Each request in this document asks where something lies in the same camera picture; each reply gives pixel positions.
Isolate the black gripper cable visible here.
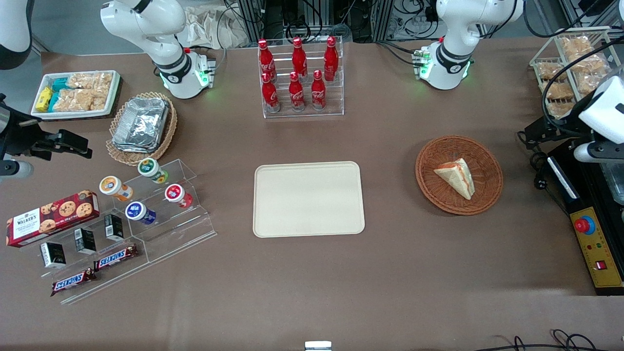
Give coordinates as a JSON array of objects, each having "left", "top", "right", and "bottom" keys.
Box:
[{"left": 541, "top": 41, "right": 624, "bottom": 127}]

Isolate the clear plastic container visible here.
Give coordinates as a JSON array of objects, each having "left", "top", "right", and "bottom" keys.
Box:
[{"left": 602, "top": 163, "right": 624, "bottom": 205}]

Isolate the red lid yogurt cup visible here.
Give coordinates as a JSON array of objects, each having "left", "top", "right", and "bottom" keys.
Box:
[{"left": 165, "top": 184, "right": 194, "bottom": 209}]

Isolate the light wicker basket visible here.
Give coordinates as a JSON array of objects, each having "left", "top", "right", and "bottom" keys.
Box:
[{"left": 106, "top": 92, "right": 178, "bottom": 167}]

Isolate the triangle sandwich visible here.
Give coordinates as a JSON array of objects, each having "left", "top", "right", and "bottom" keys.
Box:
[{"left": 433, "top": 157, "right": 475, "bottom": 200}]

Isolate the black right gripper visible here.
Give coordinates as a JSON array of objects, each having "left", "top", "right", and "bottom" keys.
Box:
[{"left": 0, "top": 95, "right": 93, "bottom": 162}]

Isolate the red Walkers cookie box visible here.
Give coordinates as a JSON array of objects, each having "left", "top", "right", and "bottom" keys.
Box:
[{"left": 6, "top": 190, "right": 100, "bottom": 248}]

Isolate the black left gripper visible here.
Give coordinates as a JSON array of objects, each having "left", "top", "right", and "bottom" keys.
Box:
[{"left": 525, "top": 116, "right": 593, "bottom": 147}]

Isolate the white wire rack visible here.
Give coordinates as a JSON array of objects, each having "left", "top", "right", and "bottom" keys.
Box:
[{"left": 529, "top": 27, "right": 624, "bottom": 120}]

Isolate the bagged bread pack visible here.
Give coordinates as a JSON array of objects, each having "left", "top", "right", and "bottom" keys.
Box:
[
  {"left": 544, "top": 80, "right": 576, "bottom": 101},
  {"left": 575, "top": 73, "right": 608, "bottom": 95},
  {"left": 573, "top": 53, "right": 610, "bottom": 74},
  {"left": 548, "top": 100, "right": 576, "bottom": 119},
  {"left": 560, "top": 35, "right": 598, "bottom": 57},
  {"left": 536, "top": 61, "right": 566, "bottom": 81}
]

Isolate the yellow emergency stop panel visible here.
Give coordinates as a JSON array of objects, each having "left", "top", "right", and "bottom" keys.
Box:
[{"left": 570, "top": 207, "right": 624, "bottom": 289}]

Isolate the yellow snack pack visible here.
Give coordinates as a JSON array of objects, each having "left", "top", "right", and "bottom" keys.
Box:
[{"left": 35, "top": 87, "right": 53, "bottom": 113}]

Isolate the red cola bottle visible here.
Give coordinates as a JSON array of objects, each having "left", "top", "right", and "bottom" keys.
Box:
[
  {"left": 311, "top": 70, "right": 327, "bottom": 111},
  {"left": 324, "top": 37, "right": 339, "bottom": 82},
  {"left": 292, "top": 37, "right": 308, "bottom": 79},
  {"left": 258, "top": 39, "right": 276, "bottom": 82},
  {"left": 262, "top": 72, "right": 281, "bottom": 113},
  {"left": 288, "top": 72, "right": 306, "bottom": 112}
]

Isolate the silver metal bar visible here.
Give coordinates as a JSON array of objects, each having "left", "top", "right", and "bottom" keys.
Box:
[{"left": 548, "top": 156, "right": 580, "bottom": 199}]

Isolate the black cable with plug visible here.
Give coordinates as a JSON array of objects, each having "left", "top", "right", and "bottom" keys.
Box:
[{"left": 517, "top": 129, "right": 571, "bottom": 215}]

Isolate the white rectangular snack tray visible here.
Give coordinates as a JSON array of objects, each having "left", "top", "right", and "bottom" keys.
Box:
[{"left": 31, "top": 70, "right": 121, "bottom": 120}]

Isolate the brown wicker basket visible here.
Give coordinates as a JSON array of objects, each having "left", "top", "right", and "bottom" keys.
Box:
[{"left": 415, "top": 135, "right": 504, "bottom": 216}]

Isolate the small black white box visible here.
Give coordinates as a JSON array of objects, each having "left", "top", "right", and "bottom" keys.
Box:
[
  {"left": 40, "top": 242, "right": 67, "bottom": 269},
  {"left": 74, "top": 228, "right": 97, "bottom": 255},
  {"left": 104, "top": 214, "right": 125, "bottom": 242}
]

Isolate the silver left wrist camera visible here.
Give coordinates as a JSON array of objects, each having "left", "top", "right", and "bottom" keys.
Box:
[{"left": 574, "top": 141, "right": 624, "bottom": 164}]

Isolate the black looped floor cable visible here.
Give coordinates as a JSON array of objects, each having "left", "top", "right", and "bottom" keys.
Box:
[{"left": 473, "top": 329, "right": 624, "bottom": 351}]

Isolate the blue lid yogurt cup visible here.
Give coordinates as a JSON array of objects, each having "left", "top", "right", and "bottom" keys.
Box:
[{"left": 125, "top": 201, "right": 157, "bottom": 226}]

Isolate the black equipment box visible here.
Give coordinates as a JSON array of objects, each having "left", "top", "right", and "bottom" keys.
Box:
[{"left": 547, "top": 139, "right": 624, "bottom": 296}]

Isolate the beige cloth bag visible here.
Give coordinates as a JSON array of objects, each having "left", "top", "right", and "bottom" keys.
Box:
[{"left": 178, "top": 5, "right": 250, "bottom": 50}]

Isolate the orange lid yogurt cup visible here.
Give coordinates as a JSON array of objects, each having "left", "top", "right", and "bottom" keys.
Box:
[{"left": 99, "top": 176, "right": 134, "bottom": 202}]

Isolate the clear acrylic stepped display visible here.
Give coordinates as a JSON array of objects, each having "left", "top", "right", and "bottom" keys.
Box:
[{"left": 37, "top": 158, "right": 217, "bottom": 306}]

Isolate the aluminium frame with cables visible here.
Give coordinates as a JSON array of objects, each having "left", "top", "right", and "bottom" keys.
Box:
[{"left": 233, "top": 0, "right": 393, "bottom": 43}]

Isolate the beige plastic tray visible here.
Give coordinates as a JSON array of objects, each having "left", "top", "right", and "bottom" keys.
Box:
[{"left": 253, "top": 161, "right": 366, "bottom": 238}]

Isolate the Snickers chocolate bar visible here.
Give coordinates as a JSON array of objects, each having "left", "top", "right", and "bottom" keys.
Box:
[
  {"left": 51, "top": 268, "right": 97, "bottom": 297},
  {"left": 94, "top": 244, "right": 138, "bottom": 272}
]

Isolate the green lid yogurt cup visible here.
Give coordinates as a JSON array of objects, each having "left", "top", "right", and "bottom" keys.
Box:
[{"left": 137, "top": 158, "right": 169, "bottom": 185}]

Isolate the clear acrylic bottle rack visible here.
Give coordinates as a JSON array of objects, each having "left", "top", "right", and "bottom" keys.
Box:
[{"left": 257, "top": 37, "right": 345, "bottom": 119}]

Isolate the stack of foil containers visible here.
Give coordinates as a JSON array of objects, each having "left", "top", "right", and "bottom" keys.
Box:
[{"left": 112, "top": 97, "right": 170, "bottom": 154}]

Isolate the rice cracker snack pack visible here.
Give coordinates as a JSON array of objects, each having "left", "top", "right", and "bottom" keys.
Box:
[
  {"left": 67, "top": 72, "right": 114, "bottom": 91},
  {"left": 53, "top": 89, "right": 109, "bottom": 112}
]

